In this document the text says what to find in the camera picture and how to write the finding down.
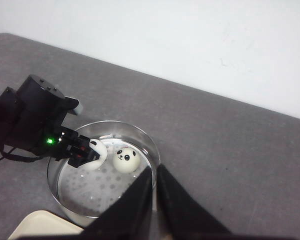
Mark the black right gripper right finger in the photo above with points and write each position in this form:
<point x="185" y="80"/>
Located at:
<point x="184" y="217"/>

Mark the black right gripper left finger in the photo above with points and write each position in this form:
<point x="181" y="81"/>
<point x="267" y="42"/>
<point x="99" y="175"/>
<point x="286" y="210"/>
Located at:
<point x="129" y="217"/>

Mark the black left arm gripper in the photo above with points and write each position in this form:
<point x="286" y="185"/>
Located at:
<point x="46" y="135"/>

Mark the white panda bun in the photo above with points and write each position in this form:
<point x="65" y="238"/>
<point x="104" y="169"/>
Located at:
<point x="101" y="150"/>
<point x="126" y="160"/>

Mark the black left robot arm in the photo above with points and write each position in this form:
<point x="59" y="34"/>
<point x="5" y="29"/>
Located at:
<point x="13" y="125"/>

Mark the stainless steel steamer pot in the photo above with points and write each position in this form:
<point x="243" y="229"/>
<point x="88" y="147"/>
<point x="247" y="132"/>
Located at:
<point x="84" y="193"/>

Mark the beige rectangular tray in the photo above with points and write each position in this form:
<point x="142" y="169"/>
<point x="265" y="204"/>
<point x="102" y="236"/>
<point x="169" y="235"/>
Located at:
<point x="44" y="223"/>

